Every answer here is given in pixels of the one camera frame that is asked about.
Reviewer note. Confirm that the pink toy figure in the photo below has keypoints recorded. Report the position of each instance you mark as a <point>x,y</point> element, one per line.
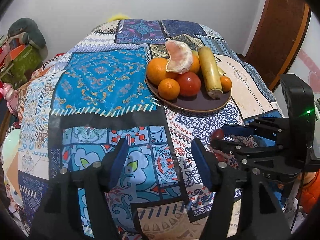
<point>11,97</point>

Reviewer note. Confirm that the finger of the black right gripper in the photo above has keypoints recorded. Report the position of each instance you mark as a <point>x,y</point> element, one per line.
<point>264,127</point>
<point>242,150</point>

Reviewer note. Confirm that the grey green plush toy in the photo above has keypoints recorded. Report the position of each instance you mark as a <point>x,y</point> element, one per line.
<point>29,30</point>

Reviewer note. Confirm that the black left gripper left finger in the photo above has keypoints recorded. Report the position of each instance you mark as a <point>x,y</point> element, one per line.
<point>75,205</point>

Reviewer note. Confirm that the blue patchwork bedspread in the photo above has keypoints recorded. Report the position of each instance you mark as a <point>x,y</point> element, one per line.
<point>74,113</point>

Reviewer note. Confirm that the dark purple plate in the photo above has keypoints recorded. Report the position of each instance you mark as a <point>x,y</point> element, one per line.
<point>200,103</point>

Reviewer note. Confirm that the brown wooden door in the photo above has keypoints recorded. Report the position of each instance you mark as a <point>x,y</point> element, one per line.
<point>278,38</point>

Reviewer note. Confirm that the large orange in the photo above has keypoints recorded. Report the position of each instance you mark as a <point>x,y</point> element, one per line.
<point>195,66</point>
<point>156,71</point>

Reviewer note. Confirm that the small mandarin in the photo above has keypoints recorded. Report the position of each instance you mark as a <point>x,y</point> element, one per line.
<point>226,84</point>
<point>169,89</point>

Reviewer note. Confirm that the red tomato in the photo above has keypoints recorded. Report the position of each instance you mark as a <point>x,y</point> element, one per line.
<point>190,84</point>

